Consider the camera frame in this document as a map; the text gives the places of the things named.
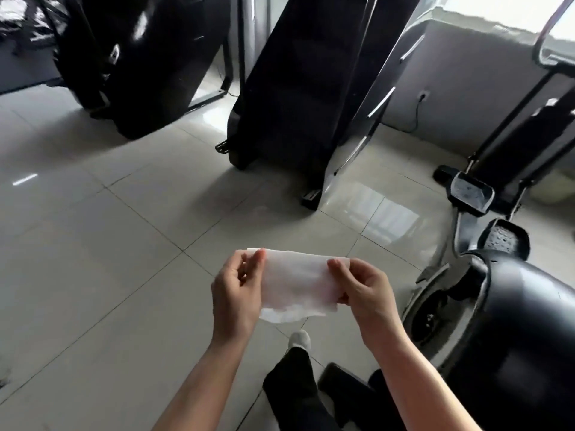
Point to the person's right hand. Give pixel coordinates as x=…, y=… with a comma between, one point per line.
x=368, y=296

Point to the person's left hand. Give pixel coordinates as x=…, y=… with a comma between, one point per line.
x=235, y=300

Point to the white wet wipe sheet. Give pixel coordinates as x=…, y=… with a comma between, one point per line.
x=296, y=282

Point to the black elliptical machine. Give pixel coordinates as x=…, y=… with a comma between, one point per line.
x=503, y=300

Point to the person's right forearm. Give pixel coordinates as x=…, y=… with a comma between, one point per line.
x=418, y=386

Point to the person's left forearm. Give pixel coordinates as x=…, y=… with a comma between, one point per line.
x=202, y=390

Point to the person's white shoe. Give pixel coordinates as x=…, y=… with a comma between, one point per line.
x=299, y=339

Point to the person's black trousers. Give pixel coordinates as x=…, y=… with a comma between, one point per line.
x=305, y=399

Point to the white trash bin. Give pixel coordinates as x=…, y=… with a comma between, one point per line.
x=553, y=188

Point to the glossy black treadmill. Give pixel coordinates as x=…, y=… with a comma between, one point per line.
x=332, y=85

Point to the white wall socket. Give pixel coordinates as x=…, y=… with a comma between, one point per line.
x=423, y=97

